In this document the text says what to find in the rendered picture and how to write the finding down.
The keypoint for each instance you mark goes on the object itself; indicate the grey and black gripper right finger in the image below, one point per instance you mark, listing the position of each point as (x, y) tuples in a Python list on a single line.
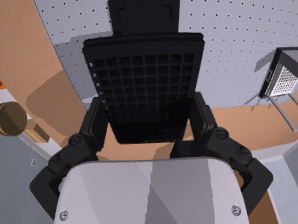
[(257, 178)]

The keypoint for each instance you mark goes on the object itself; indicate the white well plate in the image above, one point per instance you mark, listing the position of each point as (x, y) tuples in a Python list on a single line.
[(286, 82)]

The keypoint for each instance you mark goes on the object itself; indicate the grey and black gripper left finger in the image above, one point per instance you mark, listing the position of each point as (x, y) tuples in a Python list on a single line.
[(82, 147)]

